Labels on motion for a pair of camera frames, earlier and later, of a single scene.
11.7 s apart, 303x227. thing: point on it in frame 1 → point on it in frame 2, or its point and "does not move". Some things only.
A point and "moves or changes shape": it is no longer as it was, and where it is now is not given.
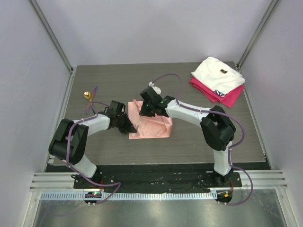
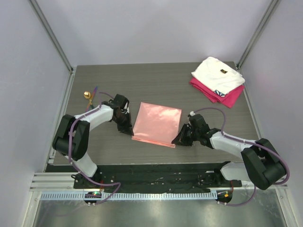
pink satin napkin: (157, 126) moves or changes shape
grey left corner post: (51, 33) does not move
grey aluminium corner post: (271, 8) does not move
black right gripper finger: (147, 110) → (182, 134)
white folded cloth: (218, 76) does not move
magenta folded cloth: (228, 100) does not move
